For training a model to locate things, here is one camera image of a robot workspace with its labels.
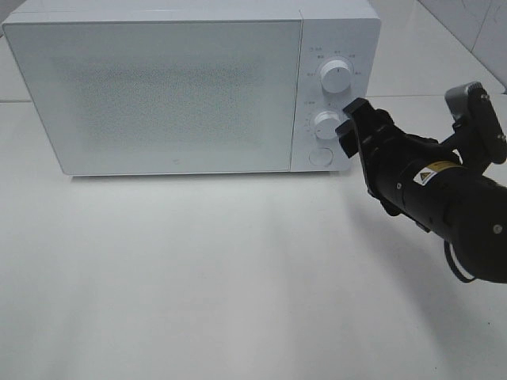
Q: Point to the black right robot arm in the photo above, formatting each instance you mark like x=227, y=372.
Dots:
x=439, y=185

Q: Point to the white microwave oven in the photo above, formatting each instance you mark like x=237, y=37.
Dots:
x=347, y=29

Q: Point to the white timer knob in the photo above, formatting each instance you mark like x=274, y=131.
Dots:
x=325, y=125

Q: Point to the upper white control knob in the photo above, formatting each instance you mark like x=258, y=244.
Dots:
x=335, y=75

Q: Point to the round door release button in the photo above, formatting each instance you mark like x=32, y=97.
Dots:
x=322, y=157

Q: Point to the white microwave door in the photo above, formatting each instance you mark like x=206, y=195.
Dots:
x=160, y=98

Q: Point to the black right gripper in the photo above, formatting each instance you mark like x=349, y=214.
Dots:
x=390, y=157

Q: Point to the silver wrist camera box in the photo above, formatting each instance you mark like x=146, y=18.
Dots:
x=457, y=99

